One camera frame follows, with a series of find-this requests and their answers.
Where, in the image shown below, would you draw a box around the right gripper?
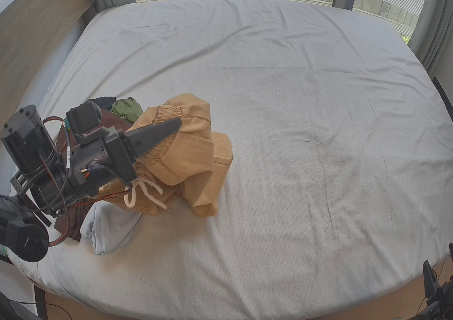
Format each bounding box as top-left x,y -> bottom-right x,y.
423,242 -> 453,312

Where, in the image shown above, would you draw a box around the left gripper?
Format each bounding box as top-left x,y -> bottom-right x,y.
71,117 -> 182,197

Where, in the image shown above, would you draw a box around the tan shorts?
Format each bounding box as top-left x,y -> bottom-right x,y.
124,93 -> 233,217

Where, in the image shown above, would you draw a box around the bed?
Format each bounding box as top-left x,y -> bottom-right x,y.
0,0 -> 453,320

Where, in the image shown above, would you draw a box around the green garment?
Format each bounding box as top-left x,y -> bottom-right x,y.
110,97 -> 144,124

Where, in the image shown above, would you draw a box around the dark blue garment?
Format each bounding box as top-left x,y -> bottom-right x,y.
85,97 -> 117,112

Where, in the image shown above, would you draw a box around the pale blue garment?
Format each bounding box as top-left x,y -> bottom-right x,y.
80,202 -> 142,256

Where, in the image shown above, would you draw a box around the brown garment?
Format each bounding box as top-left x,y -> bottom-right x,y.
55,110 -> 132,242

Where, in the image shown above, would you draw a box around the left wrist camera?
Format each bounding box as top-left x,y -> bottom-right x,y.
66,103 -> 117,146

